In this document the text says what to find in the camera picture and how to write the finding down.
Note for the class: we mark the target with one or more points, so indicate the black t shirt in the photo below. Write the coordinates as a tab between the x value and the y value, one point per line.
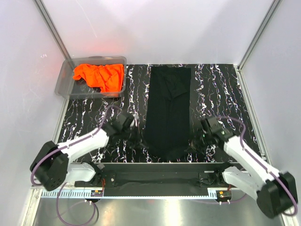
167	128

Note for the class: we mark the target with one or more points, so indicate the aluminium frame post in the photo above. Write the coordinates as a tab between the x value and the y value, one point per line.
262	27
51	27

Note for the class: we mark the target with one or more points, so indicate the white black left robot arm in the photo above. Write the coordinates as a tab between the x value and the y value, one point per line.
55	164

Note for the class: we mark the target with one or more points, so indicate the right black connector box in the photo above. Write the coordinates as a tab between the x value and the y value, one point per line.
224	196

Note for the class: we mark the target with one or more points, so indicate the clear plastic bin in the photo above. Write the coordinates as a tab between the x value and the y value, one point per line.
70	88

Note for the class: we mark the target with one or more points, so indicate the aluminium front rail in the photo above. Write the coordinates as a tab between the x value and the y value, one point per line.
256	180

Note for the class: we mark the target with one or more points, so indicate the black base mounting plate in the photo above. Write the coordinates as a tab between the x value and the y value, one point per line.
156	179

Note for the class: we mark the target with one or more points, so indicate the left aluminium frame post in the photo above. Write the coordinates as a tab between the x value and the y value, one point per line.
51	27

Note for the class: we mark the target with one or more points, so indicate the right aluminium frame post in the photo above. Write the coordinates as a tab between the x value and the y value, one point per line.
262	27

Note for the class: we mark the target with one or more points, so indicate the white slotted cable duct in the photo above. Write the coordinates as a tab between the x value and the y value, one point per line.
68	193

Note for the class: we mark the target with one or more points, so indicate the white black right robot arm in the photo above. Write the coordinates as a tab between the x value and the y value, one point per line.
274	191

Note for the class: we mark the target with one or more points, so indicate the orange t shirt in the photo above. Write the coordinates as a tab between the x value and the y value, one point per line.
108	78

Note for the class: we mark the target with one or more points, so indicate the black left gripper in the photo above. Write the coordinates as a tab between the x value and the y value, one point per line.
138	141

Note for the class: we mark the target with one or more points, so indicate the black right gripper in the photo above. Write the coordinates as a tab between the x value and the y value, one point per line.
195	145

